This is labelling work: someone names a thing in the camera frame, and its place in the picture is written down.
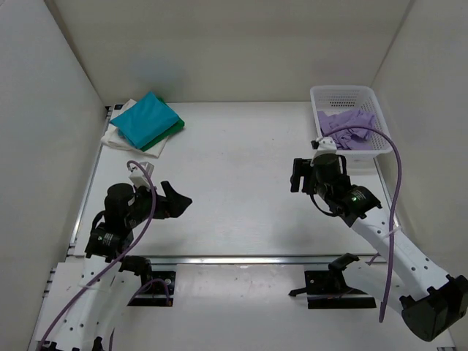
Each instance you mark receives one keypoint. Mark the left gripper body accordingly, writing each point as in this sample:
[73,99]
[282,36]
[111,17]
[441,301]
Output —
[143,206]

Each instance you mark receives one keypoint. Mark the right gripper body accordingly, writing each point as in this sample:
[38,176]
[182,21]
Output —
[315,186]

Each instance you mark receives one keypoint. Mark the purple t shirt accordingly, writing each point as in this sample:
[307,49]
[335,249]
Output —
[348,129]

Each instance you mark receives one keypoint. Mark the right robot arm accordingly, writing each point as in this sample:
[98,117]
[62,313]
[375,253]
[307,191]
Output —
[426,296]

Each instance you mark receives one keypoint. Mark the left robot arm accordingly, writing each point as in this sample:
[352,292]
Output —
[111,277]

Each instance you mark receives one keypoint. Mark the white plastic basket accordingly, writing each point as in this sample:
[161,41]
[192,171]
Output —
[331,100]

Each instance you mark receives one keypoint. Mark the white folded t shirt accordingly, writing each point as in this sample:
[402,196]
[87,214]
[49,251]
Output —
[113,140]

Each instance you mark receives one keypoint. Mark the green folded t shirt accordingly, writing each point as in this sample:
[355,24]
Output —
[157,121]

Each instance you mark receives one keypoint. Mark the teal folded t shirt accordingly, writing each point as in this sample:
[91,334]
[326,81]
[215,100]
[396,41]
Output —
[128,124]

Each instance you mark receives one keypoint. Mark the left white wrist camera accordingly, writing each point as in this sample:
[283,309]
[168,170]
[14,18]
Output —
[140,174]

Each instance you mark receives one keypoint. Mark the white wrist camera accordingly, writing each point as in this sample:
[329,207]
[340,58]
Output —
[140,174]
[324,144]

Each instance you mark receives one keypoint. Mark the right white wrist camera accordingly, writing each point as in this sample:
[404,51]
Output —
[324,144]

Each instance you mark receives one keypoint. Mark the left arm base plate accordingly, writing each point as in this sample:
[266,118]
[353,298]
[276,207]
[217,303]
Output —
[158,290]

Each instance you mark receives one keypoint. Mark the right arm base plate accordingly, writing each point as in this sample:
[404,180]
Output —
[325,288]

